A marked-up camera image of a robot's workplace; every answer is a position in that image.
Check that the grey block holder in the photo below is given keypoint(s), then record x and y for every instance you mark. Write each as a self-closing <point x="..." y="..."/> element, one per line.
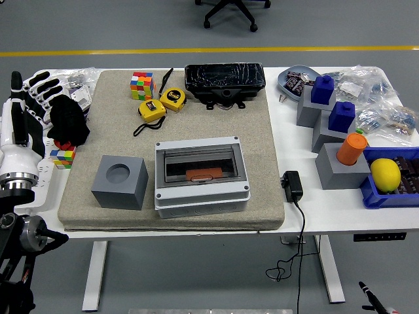
<point x="307" y="112"/>
<point x="324" y="140"/>

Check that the dark patterned component packet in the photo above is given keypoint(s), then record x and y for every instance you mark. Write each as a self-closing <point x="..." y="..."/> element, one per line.
<point x="294" y="86"/>

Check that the small metal clips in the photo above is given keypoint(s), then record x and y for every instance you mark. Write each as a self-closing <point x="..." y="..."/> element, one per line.
<point x="283" y="98"/>

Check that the blue block with knob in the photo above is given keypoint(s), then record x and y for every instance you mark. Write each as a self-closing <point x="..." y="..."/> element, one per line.
<point x="342" y="117"/>
<point x="322" y="91"/>

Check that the yellow tape measure round label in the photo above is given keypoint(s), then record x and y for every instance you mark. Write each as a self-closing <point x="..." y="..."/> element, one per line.
<point x="173" y="98"/>

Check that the grey-brown mat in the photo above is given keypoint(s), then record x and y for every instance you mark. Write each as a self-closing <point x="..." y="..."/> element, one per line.
<point x="258" y="131"/>

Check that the large colourful puzzle cube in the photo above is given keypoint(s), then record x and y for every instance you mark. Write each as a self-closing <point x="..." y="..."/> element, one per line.
<point x="142" y="86"/>

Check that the black film-wrapped device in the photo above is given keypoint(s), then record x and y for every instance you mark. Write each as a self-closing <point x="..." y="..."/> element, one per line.
<point x="222" y="78"/>

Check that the black office chair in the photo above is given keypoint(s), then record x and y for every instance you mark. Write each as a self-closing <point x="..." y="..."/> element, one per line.
<point x="230" y="10"/>

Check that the small green part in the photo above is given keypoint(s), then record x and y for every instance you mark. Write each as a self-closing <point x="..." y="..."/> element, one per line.
<point x="360" y="131"/>

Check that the black cloth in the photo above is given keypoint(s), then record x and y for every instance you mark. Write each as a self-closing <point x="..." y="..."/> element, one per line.
<point x="70" y="121"/>

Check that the grey block with round hole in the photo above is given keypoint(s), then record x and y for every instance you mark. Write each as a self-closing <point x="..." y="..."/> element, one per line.
<point x="121" y="196"/>
<point x="340" y="173"/>

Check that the yellow lemon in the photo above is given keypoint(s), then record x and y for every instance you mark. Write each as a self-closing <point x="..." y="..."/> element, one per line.
<point x="385" y="175"/>

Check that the white switch panel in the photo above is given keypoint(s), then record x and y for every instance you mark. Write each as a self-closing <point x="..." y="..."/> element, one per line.
<point x="82" y="98"/>

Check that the blue plastic bin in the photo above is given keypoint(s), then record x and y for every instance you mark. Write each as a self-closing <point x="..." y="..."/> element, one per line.
<point x="376" y="199"/>

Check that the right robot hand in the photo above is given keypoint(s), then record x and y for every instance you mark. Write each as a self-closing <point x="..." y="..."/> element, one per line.
<point x="374" y="299"/>

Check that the blue-grey dish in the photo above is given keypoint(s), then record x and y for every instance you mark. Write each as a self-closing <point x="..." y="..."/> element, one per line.
<point x="283" y="80"/>

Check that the grey junction box clear lid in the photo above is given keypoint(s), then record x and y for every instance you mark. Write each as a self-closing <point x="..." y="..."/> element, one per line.
<point x="203" y="196"/>

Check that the black table control panel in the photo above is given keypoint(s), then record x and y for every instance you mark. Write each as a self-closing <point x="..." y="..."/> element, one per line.
<point x="379" y="237"/>

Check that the orange cylinder battery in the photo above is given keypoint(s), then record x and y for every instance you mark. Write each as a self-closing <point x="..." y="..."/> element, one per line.
<point x="352" y="148"/>
<point x="203" y="172"/>

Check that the metal bracket under table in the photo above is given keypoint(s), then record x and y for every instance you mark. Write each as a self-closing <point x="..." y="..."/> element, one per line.
<point x="289" y="240"/>

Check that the white power strip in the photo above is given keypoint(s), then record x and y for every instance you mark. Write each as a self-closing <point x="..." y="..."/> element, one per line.
<point x="42" y="193"/>

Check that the clear bag of parts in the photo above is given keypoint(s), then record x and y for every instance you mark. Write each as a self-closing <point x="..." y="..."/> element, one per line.
<point x="85" y="75"/>
<point x="373" y="117"/>
<point x="357" y="85"/>
<point x="404" y="126"/>

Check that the black power adapter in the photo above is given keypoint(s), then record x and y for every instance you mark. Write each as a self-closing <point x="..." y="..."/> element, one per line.
<point x="293" y="186"/>

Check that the small colourful puzzle cube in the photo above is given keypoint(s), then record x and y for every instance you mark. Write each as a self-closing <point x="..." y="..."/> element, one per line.
<point x="63" y="159"/>

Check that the white table leg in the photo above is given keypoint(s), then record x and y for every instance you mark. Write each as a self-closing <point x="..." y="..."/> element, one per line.
<point x="330" y="271"/>
<point x="95" y="278"/>

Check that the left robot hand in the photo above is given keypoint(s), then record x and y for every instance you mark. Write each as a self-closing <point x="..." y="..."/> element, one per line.
<point x="18" y="160"/>

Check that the dark components pile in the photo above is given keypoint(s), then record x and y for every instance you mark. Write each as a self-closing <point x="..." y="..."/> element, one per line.
<point x="409" y="176"/>

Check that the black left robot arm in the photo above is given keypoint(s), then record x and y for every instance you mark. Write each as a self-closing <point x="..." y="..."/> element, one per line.
<point x="13" y="199"/>

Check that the red object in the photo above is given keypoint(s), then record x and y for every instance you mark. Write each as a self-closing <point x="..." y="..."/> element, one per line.
<point x="62" y="145"/>

